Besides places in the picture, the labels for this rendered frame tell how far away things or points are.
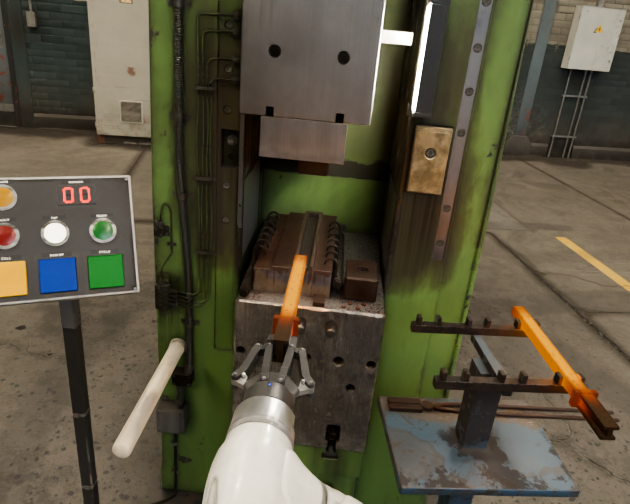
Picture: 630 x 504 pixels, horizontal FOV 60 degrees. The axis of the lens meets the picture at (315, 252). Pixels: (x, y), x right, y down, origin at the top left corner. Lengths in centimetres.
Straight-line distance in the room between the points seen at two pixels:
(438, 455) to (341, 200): 87
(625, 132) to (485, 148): 762
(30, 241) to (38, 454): 120
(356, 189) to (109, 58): 513
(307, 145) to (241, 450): 78
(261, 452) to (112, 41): 616
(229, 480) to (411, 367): 111
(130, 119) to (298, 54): 553
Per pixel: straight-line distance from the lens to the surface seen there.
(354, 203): 182
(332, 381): 148
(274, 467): 68
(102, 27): 666
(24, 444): 245
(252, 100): 128
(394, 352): 167
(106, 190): 136
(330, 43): 125
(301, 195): 182
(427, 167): 142
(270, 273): 140
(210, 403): 185
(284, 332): 94
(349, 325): 139
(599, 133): 883
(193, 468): 206
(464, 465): 135
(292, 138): 128
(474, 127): 145
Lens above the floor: 159
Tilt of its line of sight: 24 degrees down
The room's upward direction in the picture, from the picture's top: 5 degrees clockwise
